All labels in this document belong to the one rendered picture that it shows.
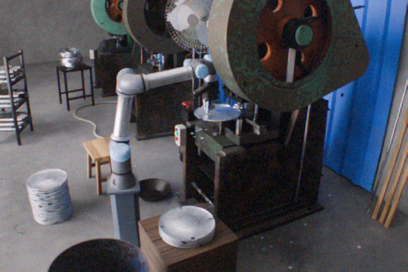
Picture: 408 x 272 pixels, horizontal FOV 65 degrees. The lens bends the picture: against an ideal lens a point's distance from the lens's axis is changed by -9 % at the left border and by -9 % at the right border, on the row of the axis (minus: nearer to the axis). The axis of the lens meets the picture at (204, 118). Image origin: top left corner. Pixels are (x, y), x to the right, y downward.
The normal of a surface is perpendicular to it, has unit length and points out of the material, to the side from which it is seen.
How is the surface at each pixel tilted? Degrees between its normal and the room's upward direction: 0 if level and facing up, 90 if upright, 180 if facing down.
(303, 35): 90
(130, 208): 90
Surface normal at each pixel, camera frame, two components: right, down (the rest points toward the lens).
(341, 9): 0.44, 0.33
